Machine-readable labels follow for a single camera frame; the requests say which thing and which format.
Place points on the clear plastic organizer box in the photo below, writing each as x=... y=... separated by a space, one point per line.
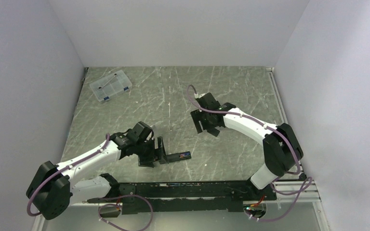
x=111 y=85

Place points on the aluminium side rail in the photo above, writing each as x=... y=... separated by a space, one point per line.
x=269 y=71

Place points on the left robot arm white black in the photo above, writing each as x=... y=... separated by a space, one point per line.
x=57 y=186

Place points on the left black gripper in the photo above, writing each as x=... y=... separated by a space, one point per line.
x=153 y=155

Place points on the black remote control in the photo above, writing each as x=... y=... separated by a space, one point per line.
x=175 y=157

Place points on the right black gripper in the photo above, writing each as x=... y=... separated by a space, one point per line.
x=196 y=115

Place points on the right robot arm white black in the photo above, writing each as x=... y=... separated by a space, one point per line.
x=282 y=151

